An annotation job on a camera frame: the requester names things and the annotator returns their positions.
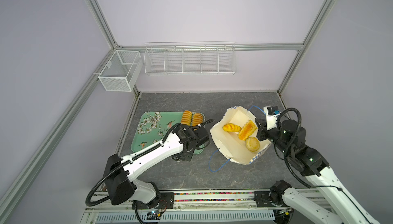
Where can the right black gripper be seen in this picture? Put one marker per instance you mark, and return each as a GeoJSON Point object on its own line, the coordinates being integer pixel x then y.
{"type": "Point", "coordinates": [261, 136]}

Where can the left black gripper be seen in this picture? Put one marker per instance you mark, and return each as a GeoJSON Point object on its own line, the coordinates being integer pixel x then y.
{"type": "Point", "coordinates": [188, 158]}

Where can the yellow fake bread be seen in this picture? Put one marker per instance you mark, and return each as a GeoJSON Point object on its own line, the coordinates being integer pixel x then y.
{"type": "Point", "coordinates": [186, 117]}
{"type": "Point", "coordinates": [247, 130]}

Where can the yellow fake bread loaf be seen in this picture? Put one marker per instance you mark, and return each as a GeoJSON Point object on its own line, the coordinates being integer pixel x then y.
{"type": "Point", "coordinates": [197, 119]}

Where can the round yellow fake bun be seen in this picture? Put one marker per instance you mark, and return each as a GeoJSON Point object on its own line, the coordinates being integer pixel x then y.
{"type": "Point", "coordinates": [252, 144]}

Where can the small striped yellow bread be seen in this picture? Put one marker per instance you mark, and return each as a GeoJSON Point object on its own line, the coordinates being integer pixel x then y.
{"type": "Point", "coordinates": [231, 128]}

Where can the checkered paper bag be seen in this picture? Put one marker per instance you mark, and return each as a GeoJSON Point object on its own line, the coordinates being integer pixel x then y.
{"type": "Point", "coordinates": [228, 143]}

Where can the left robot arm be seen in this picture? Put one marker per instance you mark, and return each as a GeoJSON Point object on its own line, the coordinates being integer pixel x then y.
{"type": "Point", "coordinates": [120, 178]}

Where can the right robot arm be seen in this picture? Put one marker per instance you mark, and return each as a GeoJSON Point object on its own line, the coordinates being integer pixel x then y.
{"type": "Point", "coordinates": [319, 176]}

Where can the green floral tray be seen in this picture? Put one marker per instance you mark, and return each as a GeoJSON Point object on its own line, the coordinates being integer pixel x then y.
{"type": "Point", "coordinates": [152, 127]}

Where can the white mesh box basket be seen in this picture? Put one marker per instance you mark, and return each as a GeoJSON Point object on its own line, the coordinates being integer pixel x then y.
{"type": "Point", "coordinates": [121, 71]}

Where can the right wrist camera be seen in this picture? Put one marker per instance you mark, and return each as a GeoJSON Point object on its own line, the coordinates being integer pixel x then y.
{"type": "Point", "coordinates": [272, 113]}

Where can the white wire shelf basket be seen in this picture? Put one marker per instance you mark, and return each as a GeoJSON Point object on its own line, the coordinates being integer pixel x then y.
{"type": "Point", "coordinates": [190, 58]}

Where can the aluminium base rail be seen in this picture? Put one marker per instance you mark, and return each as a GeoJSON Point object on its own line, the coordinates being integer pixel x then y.
{"type": "Point", "coordinates": [228, 206]}

